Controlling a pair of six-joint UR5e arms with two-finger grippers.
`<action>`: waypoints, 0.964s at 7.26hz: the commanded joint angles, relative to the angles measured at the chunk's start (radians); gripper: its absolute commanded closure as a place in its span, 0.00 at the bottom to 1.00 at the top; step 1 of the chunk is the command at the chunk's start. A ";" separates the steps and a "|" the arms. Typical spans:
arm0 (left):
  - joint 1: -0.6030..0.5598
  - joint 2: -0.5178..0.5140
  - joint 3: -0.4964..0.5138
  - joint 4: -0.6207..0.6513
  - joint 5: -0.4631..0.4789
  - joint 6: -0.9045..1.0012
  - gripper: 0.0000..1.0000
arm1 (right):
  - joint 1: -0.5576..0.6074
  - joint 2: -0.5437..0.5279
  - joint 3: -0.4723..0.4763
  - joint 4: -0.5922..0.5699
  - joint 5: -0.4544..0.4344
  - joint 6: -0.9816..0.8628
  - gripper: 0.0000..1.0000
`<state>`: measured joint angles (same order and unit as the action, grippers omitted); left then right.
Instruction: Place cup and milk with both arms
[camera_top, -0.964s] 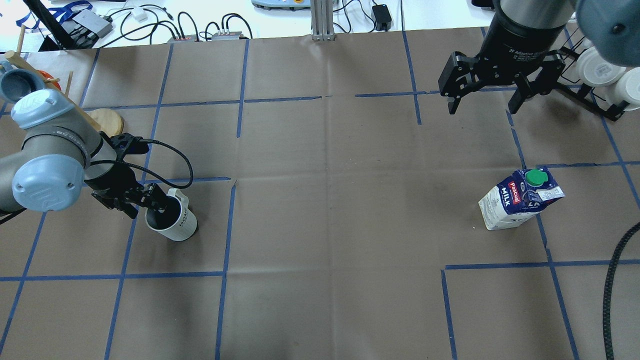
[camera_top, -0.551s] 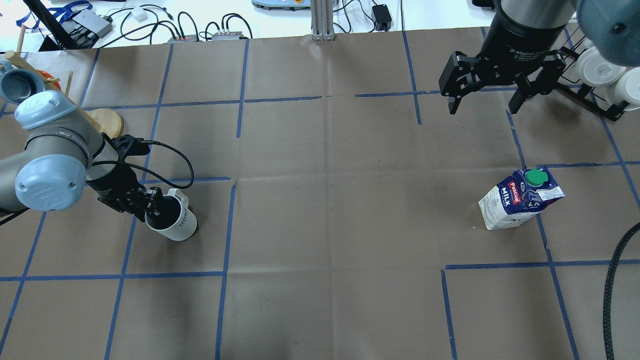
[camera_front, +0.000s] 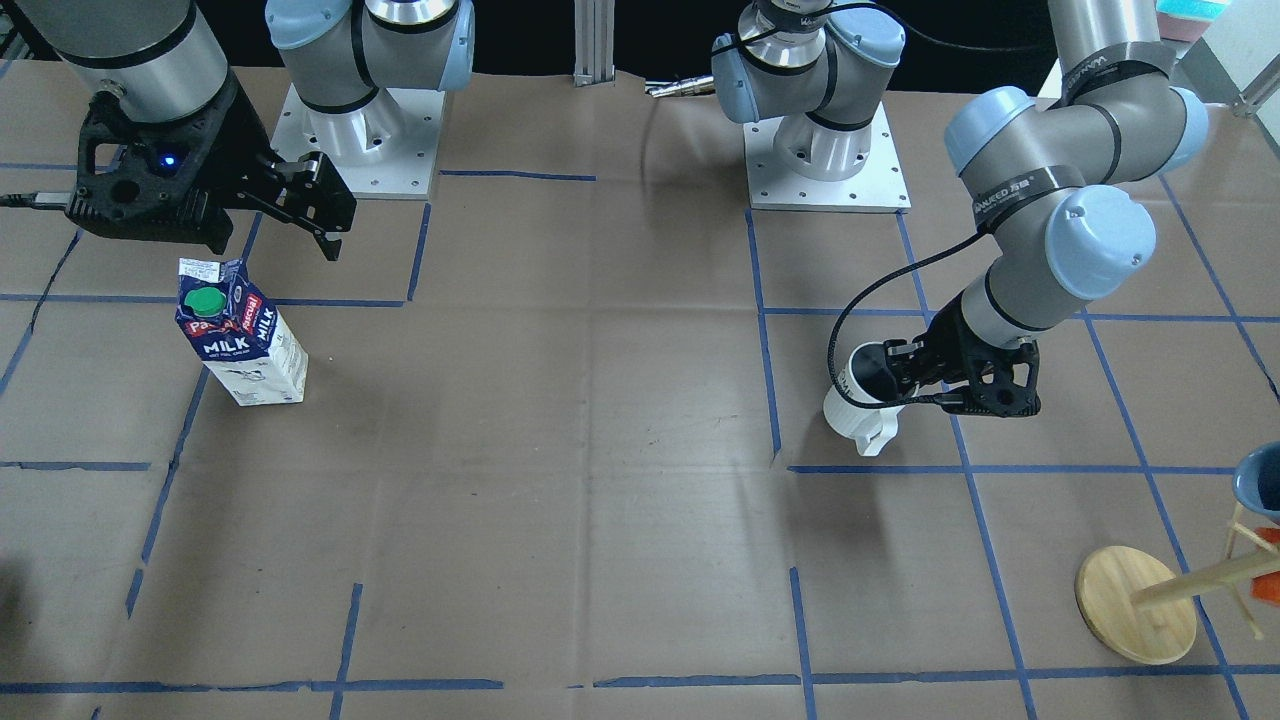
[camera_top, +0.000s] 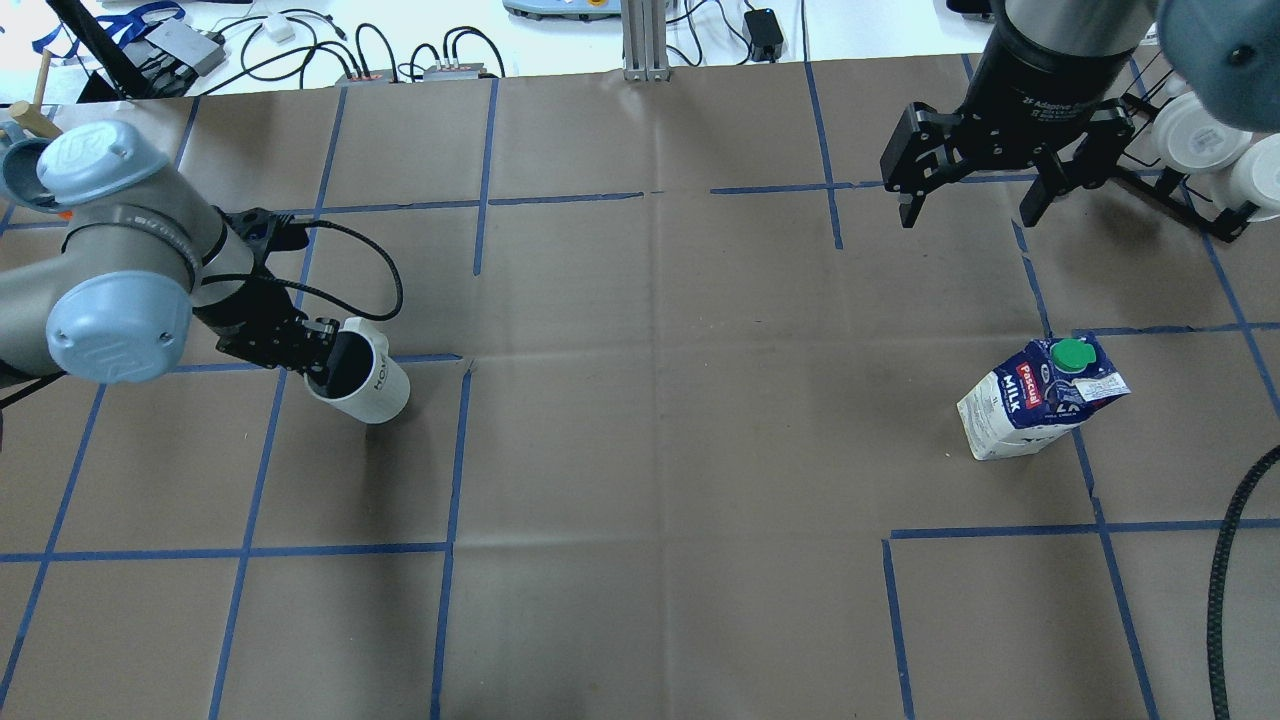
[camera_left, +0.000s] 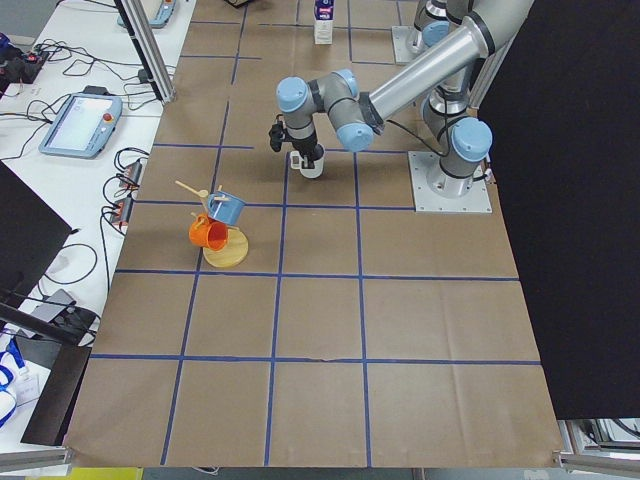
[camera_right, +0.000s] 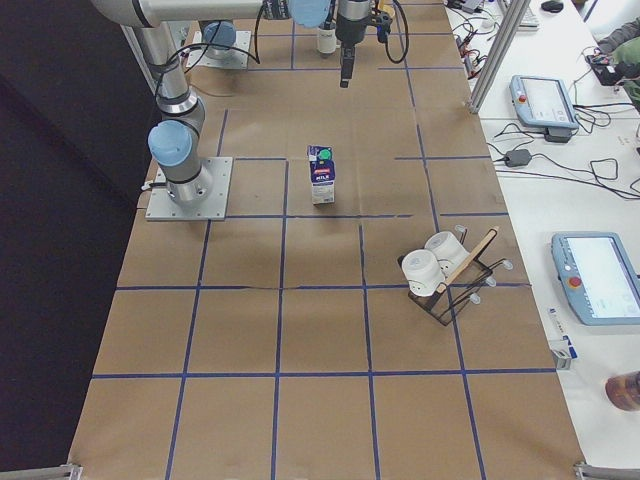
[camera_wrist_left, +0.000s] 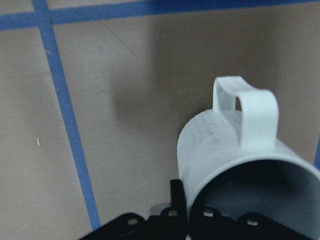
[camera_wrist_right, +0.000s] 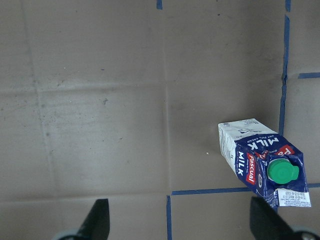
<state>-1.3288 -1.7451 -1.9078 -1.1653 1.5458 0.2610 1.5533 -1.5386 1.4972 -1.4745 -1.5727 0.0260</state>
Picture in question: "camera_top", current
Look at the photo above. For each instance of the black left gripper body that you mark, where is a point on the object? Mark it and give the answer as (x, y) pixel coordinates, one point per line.
(243, 315)

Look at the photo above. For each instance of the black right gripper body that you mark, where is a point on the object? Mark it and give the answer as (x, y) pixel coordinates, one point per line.
(1040, 72)

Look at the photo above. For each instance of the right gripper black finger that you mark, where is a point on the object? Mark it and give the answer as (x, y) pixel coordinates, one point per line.
(1055, 178)
(911, 205)

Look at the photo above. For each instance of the white mug grey inside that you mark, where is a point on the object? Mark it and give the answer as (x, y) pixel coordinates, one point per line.
(385, 393)

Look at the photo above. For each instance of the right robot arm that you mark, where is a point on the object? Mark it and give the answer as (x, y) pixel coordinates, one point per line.
(1040, 96)

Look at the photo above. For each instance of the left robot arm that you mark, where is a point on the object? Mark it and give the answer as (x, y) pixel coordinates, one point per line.
(144, 255)

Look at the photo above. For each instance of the white cup on rack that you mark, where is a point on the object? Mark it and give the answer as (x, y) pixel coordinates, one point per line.
(1189, 140)
(1254, 179)

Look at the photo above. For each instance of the blue white milk carton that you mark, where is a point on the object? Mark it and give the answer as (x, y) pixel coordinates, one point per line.
(1038, 395)

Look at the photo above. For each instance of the black power adapter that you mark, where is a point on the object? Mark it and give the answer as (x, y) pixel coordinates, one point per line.
(764, 35)

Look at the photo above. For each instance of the grey usb hub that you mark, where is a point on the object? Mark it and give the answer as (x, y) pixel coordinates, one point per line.
(192, 48)

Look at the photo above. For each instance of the wooden mug tree stand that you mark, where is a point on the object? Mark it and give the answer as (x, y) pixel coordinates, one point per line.
(29, 115)

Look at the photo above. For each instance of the black wire cup rack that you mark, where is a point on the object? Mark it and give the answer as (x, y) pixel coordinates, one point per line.
(1146, 168)

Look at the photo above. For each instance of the aluminium frame post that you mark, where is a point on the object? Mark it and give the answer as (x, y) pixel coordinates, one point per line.
(644, 41)

